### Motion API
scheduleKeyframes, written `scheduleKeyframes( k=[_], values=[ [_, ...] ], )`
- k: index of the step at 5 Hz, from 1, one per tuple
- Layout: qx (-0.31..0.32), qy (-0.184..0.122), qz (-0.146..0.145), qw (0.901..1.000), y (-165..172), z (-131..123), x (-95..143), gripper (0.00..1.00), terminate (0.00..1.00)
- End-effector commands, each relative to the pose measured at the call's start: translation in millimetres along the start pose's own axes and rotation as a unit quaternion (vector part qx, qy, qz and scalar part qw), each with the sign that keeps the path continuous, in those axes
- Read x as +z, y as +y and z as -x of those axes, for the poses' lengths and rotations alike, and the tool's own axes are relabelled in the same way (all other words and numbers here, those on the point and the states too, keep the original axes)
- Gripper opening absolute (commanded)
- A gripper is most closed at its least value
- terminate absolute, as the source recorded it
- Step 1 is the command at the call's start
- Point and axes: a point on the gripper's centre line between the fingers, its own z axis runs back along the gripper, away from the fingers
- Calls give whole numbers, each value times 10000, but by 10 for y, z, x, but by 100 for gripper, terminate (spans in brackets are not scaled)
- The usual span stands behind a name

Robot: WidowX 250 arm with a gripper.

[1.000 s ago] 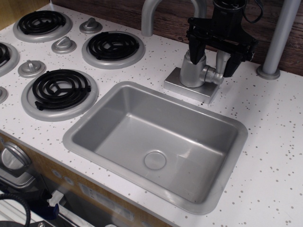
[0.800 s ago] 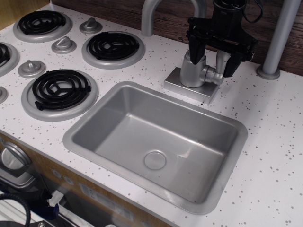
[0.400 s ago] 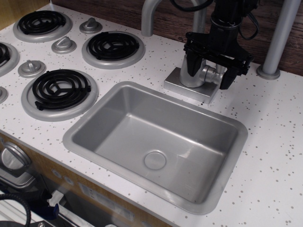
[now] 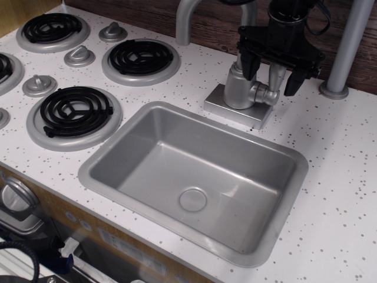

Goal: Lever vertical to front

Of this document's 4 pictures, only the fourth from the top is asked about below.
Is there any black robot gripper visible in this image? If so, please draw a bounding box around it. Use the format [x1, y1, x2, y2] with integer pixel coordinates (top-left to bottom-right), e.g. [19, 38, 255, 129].
[237, 13, 326, 96]

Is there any silver faucet lever handle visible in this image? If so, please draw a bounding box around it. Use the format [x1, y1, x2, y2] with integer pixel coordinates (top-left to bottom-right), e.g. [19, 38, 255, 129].
[250, 62, 286, 106]

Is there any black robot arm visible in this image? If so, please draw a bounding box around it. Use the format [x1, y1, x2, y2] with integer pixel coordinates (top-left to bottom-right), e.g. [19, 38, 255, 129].
[237, 1, 326, 96]

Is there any grey vertical support pole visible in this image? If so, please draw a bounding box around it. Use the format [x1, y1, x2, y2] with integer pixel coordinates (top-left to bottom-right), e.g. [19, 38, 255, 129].
[319, 0, 375, 100]

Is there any silver faucet with base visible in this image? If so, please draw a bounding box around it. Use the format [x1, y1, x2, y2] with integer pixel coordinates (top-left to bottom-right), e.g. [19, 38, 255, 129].
[176, 1, 273, 130]

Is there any grey plastic sink basin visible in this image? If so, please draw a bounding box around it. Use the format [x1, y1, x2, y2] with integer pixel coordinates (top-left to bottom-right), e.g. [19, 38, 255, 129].
[78, 101, 309, 268]

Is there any back right stove burner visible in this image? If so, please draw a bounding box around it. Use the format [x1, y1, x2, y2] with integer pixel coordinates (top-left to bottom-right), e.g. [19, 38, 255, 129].
[101, 39, 180, 87]

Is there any silver stove knob back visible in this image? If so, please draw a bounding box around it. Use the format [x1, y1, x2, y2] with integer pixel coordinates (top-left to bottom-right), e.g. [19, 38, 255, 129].
[98, 22, 128, 42]

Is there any silver stove knob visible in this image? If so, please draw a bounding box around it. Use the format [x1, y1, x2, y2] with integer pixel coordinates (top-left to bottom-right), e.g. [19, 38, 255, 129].
[64, 45, 95, 68]
[22, 75, 57, 97]
[98, 22, 128, 42]

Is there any silver stove knob middle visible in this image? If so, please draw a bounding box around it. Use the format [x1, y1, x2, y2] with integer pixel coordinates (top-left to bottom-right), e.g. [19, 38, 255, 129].
[64, 45, 95, 68]

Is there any front right stove burner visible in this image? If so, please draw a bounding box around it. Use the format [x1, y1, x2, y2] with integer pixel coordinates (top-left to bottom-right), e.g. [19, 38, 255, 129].
[27, 86, 123, 152]

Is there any back left stove burner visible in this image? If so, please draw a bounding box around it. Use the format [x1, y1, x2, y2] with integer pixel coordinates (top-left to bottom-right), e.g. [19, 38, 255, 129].
[16, 13, 90, 54]

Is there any silver stove knob front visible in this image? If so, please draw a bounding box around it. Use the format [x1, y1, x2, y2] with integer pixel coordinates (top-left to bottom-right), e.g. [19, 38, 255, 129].
[22, 75, 57, 97]

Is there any left edge stove burner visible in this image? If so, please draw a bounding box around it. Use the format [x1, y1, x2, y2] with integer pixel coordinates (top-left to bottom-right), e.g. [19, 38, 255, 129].
[1, 52, 24, 95]

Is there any silver oven dial knob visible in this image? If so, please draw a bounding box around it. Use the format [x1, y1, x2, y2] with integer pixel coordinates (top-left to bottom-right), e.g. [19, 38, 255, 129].
[1, 176, 39, 221]

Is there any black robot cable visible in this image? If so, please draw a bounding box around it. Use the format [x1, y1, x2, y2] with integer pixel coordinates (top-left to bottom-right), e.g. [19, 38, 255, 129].
[305, 0, 330, 38]

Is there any black corrugated hose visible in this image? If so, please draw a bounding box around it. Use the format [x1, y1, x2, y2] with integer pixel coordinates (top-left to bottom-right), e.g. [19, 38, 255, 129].
[0, 240, 39, 281]

